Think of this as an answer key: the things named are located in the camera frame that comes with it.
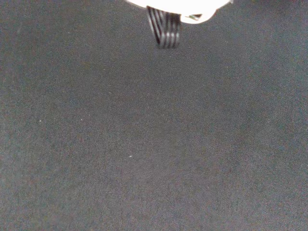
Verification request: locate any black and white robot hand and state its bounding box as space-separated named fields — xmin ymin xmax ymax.
xmin=126 ymin=0 xmax=234 ymax=50

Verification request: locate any black cloth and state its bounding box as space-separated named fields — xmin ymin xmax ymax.
xmin=0 ymin=0 xmax=308 ymax=231

